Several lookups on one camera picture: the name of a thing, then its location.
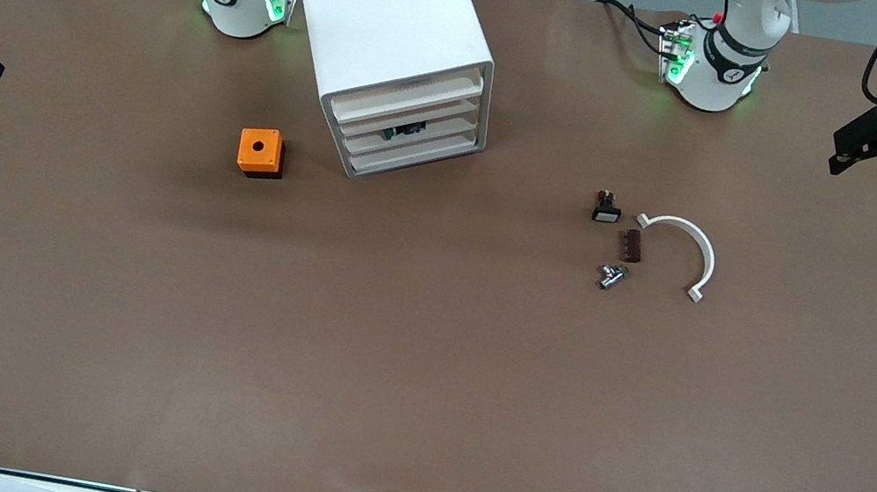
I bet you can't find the beige cabinet drawer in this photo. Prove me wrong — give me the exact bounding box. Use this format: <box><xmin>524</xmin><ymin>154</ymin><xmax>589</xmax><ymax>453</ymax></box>
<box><xmin>342</xmin><ymin>114</ymin><xmax>483</xmax><ymax>196</ymax></box>
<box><xmin>329</xmin><ymin>47</ymin><xmax>488</xmax><ymax>146</ymax></box>
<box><xmin>335</xmin><ymin>72</ymin><xmax>486</xmax><ymax>162</ymax></box>
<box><xmin>338</xmin><ymin>93</ymin><xmax>484</xmax><ymax>178</ymax></box>

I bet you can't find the green push button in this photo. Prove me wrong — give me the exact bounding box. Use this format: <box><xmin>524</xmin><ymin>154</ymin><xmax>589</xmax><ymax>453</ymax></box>
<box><xmin>381</xmin><ymin>117</ymin><xmax>428</xmax><ymax>147</ymax></box>

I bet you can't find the white drawer cabinet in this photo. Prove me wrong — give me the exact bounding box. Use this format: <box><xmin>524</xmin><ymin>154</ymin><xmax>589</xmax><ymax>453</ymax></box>
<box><xmin>257</xmin><ymin>0</ymin><xmax>510</xmax><ymax>199</ymax></box>

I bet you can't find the brown terminal block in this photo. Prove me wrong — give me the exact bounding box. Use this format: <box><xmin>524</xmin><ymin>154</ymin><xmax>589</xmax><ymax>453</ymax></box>
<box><xmin>615</xmin><ymin>228</ymin><xmax>647</xmax><ymax>265</ymax></box>

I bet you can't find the orange box with hole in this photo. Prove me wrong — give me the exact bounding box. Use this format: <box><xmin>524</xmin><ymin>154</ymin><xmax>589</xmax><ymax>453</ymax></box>
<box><xmin>234</xmin><ymin>124</ymin><xmax>290</xmax><ymax>183</ymax></box>

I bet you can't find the silver metal fitting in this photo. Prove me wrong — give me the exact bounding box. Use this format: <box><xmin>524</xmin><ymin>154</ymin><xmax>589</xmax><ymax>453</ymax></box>
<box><xmin>596</xmin><ymin>261</ymin><xmax>631</xmax><ymax>294</ymax></box>

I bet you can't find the white curved plastic bracket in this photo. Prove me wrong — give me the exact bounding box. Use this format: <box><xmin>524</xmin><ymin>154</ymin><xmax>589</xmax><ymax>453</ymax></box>
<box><xmin>625</xmin><ymin>210</ymin><xmax>721</xmax><ymax>305</ymax></box>

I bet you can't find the black white push switch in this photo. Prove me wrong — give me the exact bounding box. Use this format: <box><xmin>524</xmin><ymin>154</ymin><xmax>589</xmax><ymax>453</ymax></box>
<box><xmin>591</xmin><ymin>189</ymin><xmax>626</xmax><ymax>226</ymax></box>

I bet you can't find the black base cable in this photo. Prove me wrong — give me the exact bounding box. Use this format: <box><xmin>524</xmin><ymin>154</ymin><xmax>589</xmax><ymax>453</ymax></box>
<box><xmin>588</xmin><ymin>0</ymin><xmax>677</xmax><ymax>58</ymax></box>

